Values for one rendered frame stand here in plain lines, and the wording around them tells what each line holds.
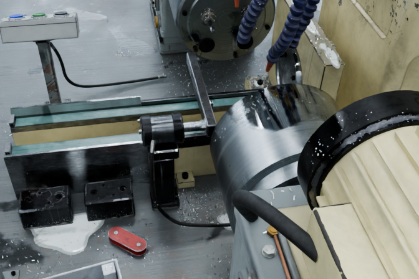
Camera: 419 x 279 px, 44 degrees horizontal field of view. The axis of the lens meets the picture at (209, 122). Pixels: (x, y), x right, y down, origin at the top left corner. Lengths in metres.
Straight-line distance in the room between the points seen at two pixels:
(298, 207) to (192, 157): 0.52
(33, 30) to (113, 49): 0.42
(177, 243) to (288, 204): 0.44
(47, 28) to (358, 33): 0.69
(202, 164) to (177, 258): 0.23
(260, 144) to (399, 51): 0.34
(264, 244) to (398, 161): 0.22
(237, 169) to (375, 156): 0.33
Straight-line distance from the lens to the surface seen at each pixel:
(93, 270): 0.67
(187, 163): 1.17
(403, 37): 0.99
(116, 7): 1.85
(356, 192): 0.52
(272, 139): 0.79
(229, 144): 0.85
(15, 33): 1.27
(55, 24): 1.25
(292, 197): 0.71
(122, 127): 1.21
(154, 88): 1.46
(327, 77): 1.00
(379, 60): 1.05
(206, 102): 1.04
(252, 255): 0.65
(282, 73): 1.20
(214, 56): 1.35
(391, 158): 0.52
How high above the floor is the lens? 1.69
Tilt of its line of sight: 41 degrees down
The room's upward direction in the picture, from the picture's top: 2 degrees clockwise
